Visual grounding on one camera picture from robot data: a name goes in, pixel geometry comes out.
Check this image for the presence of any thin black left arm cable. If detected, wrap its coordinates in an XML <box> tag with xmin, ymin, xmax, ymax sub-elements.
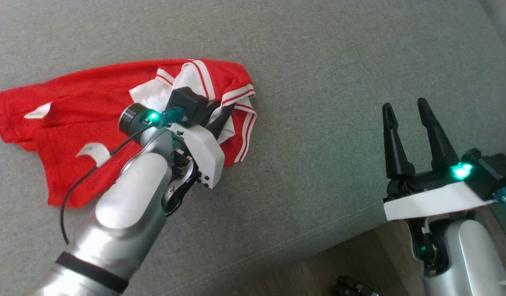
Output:
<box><xmin>59</xmin><ymin>123</ymin><xmax>163</xmax><ymax>245</ymax></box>

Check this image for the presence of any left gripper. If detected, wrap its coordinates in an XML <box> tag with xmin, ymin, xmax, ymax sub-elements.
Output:
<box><xmin>118</xmin><ymin>103</ymin><xmax>237</xmax><ymax>190</ymax></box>

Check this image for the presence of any large grey sofa chaise cushion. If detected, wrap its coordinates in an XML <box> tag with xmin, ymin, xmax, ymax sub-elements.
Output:
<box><xmin>0</xmin><ymin>0</ymin><xmax>506</xmax><ymax>296</ymax></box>

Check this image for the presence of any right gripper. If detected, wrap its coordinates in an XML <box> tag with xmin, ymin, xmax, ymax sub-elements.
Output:
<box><xmin>381</xmin><ymin>97</ymin><xmax>496</xmax><ymax>223</ymax></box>

